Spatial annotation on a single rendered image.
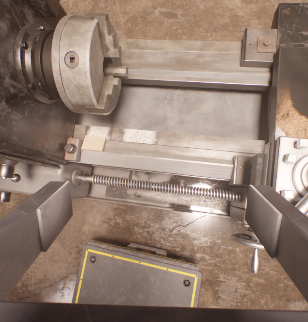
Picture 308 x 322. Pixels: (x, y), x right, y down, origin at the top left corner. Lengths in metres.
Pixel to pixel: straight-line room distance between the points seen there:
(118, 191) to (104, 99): 0.77
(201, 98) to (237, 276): 1.21
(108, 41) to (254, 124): 0.64
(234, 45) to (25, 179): 0.97
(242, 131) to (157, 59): 0.44
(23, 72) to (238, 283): 1.64
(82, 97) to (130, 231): 1.26
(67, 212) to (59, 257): 1.79
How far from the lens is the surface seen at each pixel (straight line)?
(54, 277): 2.01
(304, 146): 0.56
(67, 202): 0.16
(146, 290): 1.45
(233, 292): 1.80
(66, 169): 0.98
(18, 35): 0.72
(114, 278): 1.47
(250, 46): 0.96
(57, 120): 0.84
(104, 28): 0.64
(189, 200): 1.25
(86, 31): 0.61
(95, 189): 1.35
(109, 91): 0.63
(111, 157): 0.86
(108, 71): 0.72
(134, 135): 0.87
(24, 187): 1.09
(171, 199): 1.25
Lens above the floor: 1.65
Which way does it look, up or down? 79 degrees down
